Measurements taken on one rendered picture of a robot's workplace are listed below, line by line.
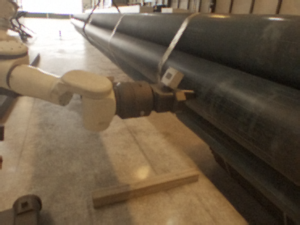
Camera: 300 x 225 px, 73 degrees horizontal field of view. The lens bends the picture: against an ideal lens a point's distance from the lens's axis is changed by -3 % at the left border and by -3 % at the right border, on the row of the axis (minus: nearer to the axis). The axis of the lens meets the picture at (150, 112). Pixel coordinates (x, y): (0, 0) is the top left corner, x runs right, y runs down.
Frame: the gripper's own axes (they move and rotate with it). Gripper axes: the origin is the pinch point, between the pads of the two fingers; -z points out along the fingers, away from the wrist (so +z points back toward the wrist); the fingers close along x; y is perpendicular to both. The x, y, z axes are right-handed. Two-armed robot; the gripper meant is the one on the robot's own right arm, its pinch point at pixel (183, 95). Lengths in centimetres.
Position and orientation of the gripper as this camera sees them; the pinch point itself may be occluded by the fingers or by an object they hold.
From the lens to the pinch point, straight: 57.4
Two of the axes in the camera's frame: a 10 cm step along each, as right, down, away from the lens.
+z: -9.2, 1.0, -3.7
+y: -0.6, 9.1, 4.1
